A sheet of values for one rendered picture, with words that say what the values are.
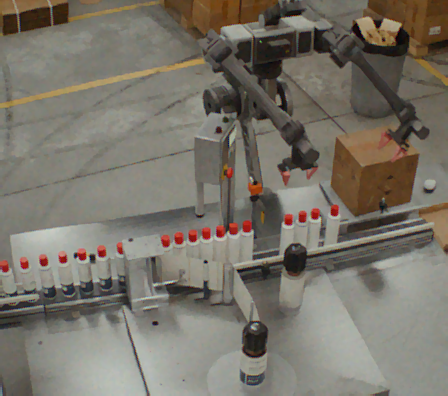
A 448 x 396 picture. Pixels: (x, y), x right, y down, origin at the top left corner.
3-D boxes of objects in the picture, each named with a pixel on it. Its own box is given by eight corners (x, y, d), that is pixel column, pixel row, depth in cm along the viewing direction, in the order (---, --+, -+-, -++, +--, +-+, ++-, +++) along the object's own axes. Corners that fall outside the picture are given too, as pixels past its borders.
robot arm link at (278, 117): (226, 37, 283) (204, 57, 284) (226, 36, 277) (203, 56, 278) (306, 126, 286) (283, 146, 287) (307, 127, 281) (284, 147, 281)
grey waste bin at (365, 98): (364, 126, 556) (372, 50, 520) (334, 97, 588) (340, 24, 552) (410, 115, 571) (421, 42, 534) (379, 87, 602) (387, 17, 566)
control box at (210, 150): (194, 181, 285) (193, 136, 274) (210, 155, 298) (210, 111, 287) (221, 186, 282) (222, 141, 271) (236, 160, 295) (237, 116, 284)
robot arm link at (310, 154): (295, 117, 283) (277, 133, 284) (311, 133, 275) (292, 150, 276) (310, 135, 291) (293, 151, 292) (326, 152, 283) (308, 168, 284)
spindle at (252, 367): (243, 393, 254) (246, 339, 237) (235, 374, 261) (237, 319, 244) (268, 387, 256) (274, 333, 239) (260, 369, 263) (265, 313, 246)
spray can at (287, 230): (281, 261, 311) (284, 221, 299) (277, 253, 315) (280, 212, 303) (293, 258, 312) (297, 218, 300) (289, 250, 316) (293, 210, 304)
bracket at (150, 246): (127, 261, 271) (127, 259, 270) (121, 241, 280) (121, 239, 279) (165, 255, 274) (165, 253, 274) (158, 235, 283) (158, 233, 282)
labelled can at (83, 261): (82, 295, 292) (75, 256, 280) (80, 286, 296) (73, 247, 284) (95, 293, 293) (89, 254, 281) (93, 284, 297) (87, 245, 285)
